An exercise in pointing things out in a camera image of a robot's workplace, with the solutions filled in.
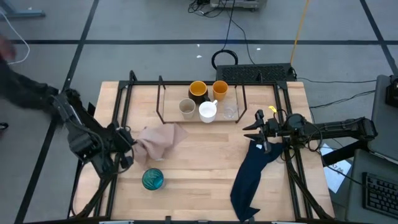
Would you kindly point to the black computer case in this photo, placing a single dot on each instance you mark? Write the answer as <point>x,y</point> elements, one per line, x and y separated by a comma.
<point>255,73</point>

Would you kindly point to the beige ribbed cup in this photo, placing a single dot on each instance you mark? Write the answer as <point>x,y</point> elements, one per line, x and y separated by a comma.
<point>187,107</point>

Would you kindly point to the large black round vase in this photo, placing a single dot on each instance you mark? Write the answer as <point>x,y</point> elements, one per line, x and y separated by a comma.
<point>199,90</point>

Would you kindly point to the grey equipment cart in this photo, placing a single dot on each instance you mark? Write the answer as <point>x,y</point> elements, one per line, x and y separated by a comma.
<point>236,3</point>

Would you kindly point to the grey table foot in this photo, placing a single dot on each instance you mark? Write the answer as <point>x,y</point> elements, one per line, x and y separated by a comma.
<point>21,13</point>

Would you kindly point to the white paper sheet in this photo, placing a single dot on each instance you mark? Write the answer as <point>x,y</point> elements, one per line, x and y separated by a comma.
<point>337,174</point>

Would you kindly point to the black desk device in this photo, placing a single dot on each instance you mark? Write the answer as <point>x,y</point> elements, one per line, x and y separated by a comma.
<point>392,91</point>

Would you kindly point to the yellow plastic cup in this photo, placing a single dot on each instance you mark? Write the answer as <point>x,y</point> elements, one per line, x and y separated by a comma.
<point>220,88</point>

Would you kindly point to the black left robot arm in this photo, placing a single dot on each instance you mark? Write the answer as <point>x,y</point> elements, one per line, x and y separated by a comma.
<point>84,137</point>

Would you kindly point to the wooden shelf black frame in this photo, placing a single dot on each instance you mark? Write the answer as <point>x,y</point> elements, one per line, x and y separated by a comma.
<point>171,105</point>

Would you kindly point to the small clear glass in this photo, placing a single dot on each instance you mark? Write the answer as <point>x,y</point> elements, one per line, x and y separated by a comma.
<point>230,111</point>

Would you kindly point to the teal faceted glass tumbler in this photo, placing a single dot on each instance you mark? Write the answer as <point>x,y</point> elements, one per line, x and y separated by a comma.
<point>153,179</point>

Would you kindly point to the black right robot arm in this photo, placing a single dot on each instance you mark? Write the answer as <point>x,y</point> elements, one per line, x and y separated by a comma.
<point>335,127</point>

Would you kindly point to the grey laptop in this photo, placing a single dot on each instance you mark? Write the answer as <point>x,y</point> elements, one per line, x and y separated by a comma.
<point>385,130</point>

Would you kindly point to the beige pink cloth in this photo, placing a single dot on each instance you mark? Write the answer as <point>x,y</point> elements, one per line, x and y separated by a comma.
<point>158,140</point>

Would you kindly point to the grey desk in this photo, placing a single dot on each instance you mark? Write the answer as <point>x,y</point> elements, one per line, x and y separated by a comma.
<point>357,202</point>

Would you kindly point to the person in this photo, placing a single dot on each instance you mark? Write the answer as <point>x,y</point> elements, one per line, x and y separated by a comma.
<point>18,87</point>

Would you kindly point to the yellow tag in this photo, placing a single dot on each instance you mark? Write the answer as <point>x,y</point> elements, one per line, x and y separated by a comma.
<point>272,109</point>

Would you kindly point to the navy blue cloth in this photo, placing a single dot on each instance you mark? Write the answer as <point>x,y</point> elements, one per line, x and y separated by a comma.
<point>252,177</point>

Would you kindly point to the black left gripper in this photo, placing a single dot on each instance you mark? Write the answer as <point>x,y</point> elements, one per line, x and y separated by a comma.
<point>124,137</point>

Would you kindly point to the black keyboard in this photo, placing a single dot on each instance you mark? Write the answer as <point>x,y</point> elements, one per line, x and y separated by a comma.
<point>381,194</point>

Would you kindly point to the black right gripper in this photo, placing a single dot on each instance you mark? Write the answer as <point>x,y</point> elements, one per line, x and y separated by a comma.
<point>272,129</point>

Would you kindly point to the white ceramic mug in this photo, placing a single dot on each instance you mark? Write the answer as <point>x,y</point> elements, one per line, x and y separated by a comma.
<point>207,112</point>

